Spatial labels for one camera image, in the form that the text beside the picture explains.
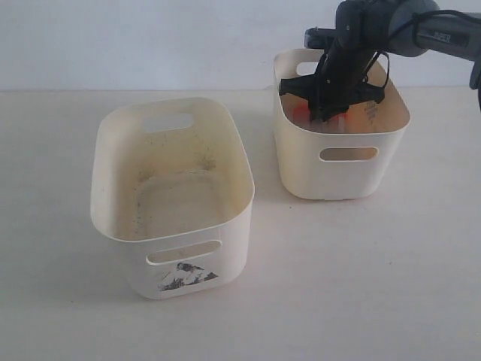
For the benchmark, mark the orange-capped clear tube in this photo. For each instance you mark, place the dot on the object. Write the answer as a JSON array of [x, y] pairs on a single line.
[[301, 115], [347, 122]]

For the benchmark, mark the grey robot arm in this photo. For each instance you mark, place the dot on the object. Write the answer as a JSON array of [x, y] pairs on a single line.
[[365, 30]]

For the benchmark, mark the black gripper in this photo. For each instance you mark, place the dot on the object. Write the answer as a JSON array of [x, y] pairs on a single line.
[[339, 81]]

